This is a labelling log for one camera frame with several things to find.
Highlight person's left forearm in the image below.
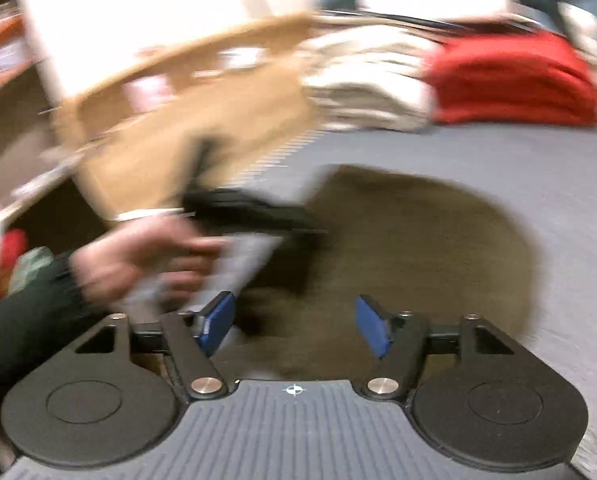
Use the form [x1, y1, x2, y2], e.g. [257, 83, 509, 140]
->
[0, 254, 110, 391]

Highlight navy patterned blanket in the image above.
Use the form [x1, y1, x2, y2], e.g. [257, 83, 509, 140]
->
[328, 10, 544, 32]

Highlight grey quilted bed mattress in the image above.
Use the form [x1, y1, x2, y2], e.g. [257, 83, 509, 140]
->
[228, 120, 597, 480]

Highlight brown corduroy pants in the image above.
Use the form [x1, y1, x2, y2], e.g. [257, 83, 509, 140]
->
[236, 164, 535, 382]

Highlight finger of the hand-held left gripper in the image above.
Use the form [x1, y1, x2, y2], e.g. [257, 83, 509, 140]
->
[278, 206, 330, 237]

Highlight white pillow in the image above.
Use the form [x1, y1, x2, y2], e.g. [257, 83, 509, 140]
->
[357, 0, 515, 17]

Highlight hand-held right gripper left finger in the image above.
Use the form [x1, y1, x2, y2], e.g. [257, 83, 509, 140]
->
[73, 291, 237, 402]

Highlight cardboard box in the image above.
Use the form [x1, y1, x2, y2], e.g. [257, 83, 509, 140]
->
[52, 14, 326, 222]

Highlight person's left hand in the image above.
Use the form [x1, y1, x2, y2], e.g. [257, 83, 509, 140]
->
[71, 219, 230, 312]

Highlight red folded quilt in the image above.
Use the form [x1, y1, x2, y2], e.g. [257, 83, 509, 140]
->
[422, 31, 597, 127]

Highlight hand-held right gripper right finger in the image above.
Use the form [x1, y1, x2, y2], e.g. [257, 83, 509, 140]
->
[355, 295, 514, 402]

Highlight white folded blanket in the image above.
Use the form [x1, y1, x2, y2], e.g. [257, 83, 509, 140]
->
[302, 65, 436, 132]
[302, 24, 431, 72]

